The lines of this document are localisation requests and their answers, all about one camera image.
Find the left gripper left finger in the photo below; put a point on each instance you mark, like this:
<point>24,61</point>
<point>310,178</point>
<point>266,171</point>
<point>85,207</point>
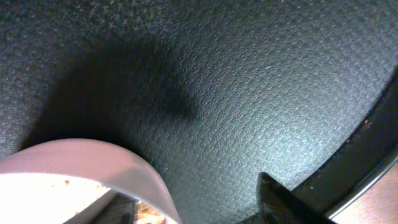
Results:
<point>121,210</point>

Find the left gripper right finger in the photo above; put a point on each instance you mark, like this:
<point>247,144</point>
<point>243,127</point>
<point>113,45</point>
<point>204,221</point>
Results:
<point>277,205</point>

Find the round black tray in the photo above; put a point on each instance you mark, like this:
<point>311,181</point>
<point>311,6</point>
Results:
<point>210,93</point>

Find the white bowl with food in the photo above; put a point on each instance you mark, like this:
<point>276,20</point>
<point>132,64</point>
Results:
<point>106,163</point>

